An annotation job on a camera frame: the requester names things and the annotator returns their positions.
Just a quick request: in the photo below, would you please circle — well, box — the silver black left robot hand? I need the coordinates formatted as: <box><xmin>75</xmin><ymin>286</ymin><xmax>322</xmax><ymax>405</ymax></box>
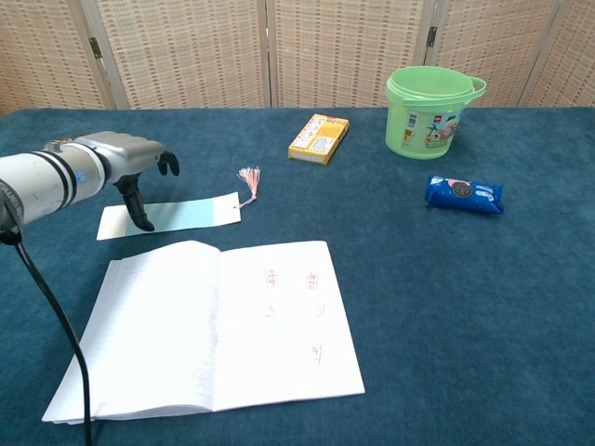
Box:
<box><xmin>73</xmin><ymin>131</ymin><xmax>181</xmax><ymax>232</ymax></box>

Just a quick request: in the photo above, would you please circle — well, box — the blue white tasselled bookmark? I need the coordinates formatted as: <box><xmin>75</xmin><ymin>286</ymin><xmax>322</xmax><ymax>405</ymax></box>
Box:
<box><xmin>96</xmin><ymin>165</ymin><xmax>262</xmax><ymax>242</ymax></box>

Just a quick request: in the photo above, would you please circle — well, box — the white notebook with tassel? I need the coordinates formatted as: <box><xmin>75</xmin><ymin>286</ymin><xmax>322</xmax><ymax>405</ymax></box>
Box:
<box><xmin>41</xmin><ymin>239</ymin><xmax>366</xmax><ymax>426</ymax></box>

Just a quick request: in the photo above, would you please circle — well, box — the woven bamboo folding screen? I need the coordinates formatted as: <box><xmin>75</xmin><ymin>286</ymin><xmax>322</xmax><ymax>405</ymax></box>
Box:
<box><xmin>0</xmin><ymin>0</ymin><xmax>595</xmax><ymax>117</ymax></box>

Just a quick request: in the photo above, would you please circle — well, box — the yellow cardboard box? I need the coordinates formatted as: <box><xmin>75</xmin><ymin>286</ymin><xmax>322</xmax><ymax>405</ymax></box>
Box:
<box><xmin>287</xmin><ymin>113</ymin><xmax>350</xmax><ymax>166</ymax></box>

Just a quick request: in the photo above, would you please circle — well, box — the green plastic bucket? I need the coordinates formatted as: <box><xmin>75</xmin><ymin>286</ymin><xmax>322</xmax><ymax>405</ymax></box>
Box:
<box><xmin>384</xmin><ymin>65</ymin><xmax>488</xmax><ymax>161</ymax></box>

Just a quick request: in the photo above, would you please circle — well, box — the blue felt table cover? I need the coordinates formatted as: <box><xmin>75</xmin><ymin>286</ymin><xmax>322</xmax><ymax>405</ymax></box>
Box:
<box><xmin>0</xmin><ymin>107</ymin><xmax>595</xmax><ymax>446</ymax></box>

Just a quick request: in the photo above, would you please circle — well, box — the blue cookie packet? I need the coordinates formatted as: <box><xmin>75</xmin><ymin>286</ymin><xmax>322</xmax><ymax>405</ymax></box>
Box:
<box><xmin>424</xmin><ymin>174</ymin><xmax>506</xmax><ymax>215</ymax></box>

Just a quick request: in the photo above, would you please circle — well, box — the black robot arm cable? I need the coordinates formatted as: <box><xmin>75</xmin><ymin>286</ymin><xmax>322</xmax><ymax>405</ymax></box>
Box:
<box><xmin>0</xmin><ymin>203</ymin><xmax>94</xmax><ymax>446</ymax></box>

